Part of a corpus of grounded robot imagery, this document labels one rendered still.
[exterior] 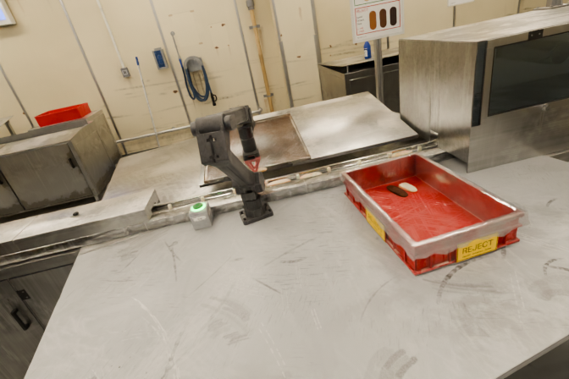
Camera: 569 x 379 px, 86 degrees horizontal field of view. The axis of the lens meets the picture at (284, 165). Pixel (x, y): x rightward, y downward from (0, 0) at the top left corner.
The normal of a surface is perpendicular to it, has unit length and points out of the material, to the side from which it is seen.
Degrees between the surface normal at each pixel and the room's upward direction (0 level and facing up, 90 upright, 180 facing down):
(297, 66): 90
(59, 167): 90
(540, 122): 90
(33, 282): 90
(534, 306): 0
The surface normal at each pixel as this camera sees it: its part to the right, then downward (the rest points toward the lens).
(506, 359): -0.18, -0.89
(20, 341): 0.15, 0.40
